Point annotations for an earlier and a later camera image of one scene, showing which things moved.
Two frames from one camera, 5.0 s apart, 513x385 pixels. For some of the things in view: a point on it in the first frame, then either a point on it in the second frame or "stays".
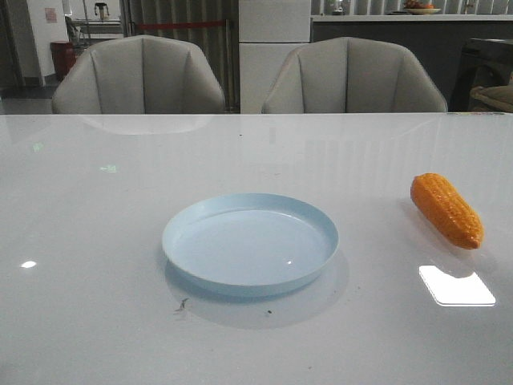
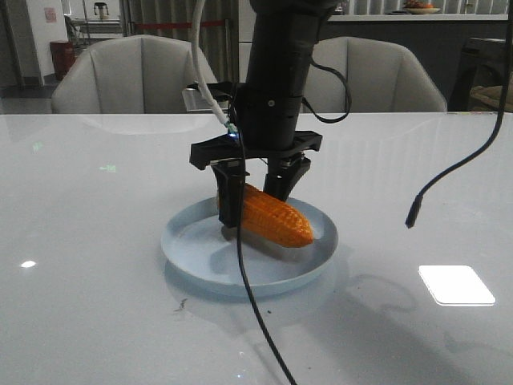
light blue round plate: (248, 245) stays
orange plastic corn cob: (447, 210) → (274, 220)
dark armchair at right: (483, 79) stays
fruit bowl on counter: (420, 7) stays
